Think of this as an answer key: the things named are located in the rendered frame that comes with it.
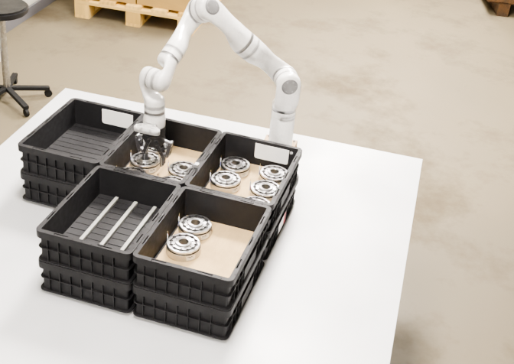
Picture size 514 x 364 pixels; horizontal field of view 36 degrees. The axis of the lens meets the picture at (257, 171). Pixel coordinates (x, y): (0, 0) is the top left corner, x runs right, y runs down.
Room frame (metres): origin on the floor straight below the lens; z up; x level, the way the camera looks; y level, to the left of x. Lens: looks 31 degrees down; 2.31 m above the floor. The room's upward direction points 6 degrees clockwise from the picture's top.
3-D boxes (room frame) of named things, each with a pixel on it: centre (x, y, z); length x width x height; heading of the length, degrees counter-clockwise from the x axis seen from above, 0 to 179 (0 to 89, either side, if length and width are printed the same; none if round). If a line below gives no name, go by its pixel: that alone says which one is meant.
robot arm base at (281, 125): (2.69, -0.08, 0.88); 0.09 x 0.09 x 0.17; 82
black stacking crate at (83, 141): (2.45, 0.62, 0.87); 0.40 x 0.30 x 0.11; 166
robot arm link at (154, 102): (2.39, 0.37, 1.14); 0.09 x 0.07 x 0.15; 62
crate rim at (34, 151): (2.45, 0.62, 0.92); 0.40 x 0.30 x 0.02; 166
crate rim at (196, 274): (1.91, 0.13, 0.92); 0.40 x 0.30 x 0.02; 166
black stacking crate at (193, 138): (2.37, 0.33, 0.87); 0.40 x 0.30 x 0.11; 166
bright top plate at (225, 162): (2.42, 0.08, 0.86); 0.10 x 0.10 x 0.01
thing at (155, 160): (2.39, 0.39, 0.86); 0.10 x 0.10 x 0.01
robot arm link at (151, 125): (2.37, 0.37, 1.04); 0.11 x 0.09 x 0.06; 166
